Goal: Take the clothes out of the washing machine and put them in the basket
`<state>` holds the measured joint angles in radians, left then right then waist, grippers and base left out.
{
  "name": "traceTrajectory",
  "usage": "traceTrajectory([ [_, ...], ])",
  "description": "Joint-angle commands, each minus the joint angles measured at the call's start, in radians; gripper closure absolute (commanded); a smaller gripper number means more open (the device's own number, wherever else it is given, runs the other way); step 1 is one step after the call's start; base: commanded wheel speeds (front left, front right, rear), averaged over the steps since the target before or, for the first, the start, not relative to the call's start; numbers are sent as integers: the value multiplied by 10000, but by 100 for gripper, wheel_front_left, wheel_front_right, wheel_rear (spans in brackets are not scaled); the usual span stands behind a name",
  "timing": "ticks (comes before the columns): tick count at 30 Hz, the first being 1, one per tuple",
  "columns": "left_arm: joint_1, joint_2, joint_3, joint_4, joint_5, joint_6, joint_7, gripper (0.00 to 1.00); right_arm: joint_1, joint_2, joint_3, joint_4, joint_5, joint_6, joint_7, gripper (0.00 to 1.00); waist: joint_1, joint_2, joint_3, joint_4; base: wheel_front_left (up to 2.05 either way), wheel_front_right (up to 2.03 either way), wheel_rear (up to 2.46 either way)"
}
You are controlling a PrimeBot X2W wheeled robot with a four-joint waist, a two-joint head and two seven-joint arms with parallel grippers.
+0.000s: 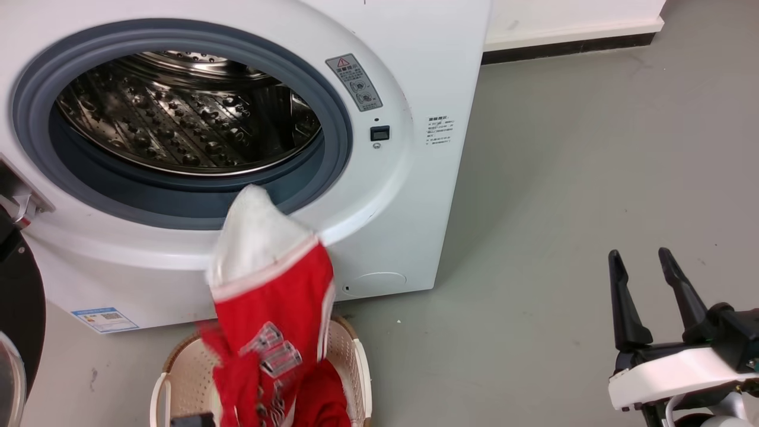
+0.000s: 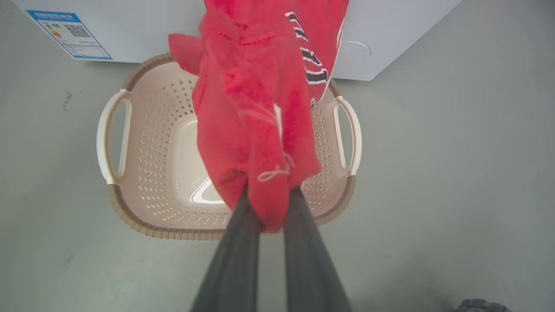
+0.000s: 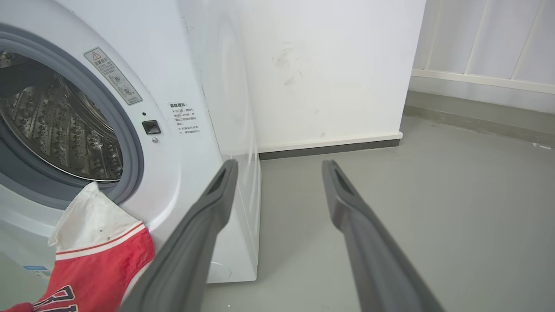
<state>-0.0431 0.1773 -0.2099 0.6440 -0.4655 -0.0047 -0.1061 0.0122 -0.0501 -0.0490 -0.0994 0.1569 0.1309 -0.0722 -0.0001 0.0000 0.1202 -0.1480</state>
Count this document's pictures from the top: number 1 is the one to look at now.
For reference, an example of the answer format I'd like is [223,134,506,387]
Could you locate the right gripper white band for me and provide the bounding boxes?
[607,247,759,412]

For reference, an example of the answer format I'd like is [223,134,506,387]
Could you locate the red and white garment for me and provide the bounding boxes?
[198,184,352,427]

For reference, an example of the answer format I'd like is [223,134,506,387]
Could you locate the cream perforated laundry basket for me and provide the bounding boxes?
[149,314,374,427]

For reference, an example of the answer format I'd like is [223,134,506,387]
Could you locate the stainless steel washing machine drum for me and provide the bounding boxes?
[56,50,324,178]

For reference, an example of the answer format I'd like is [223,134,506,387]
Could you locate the black washing machine door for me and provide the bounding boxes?
[0,212,47,427]

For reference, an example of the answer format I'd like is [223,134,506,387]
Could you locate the white front-load washing machine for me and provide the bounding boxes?
[0,0,492,334]

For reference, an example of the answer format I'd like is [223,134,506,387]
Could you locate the black baseboard strip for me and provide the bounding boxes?
[481,32,658,66]

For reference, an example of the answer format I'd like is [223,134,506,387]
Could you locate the small white text sticker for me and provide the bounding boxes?
[425,114,457,147]

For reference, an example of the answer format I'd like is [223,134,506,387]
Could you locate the round drain filter cover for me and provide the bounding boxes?
[342,272,408,298]

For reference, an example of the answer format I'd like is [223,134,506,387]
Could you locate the grey warning sticker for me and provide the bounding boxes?
[325,53,384,113]

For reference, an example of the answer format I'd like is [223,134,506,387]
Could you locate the grey rubber door gasket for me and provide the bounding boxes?
[11,19,354,231]

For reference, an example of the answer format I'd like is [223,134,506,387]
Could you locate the blue energy label sticker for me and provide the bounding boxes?
[71,307,139,334]

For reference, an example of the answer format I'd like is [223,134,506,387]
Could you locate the chrome door hinge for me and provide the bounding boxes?
[0,155,56,230]

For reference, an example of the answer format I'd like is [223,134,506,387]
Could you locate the clear door glass bowl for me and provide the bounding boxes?
[0,331,28,427]

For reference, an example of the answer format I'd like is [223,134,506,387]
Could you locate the white wall ledge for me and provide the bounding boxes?
[483,15,665,53]

